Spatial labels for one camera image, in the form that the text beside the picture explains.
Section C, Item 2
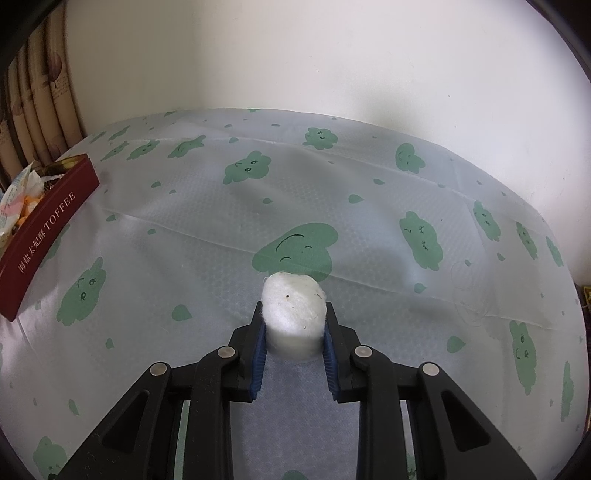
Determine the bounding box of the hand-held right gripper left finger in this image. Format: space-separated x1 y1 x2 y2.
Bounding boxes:
53 300 269 480

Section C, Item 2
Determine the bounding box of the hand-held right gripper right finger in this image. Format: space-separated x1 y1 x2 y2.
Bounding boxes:
323 301 539 480

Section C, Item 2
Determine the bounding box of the white cotton pompom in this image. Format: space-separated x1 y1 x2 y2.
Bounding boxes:
261 271 328 356

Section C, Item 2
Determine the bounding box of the red tin box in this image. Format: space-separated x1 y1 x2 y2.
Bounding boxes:
0 154 101 322

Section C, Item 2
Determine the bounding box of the large white wet wipe packet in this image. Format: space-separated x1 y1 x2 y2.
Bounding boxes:
0 161 47 206

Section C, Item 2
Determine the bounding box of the dark wooden side cabinet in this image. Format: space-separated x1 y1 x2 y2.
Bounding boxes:
573 277 591 333

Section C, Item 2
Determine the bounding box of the beige patterned curtain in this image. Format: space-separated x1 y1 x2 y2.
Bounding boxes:
0 9 88 185

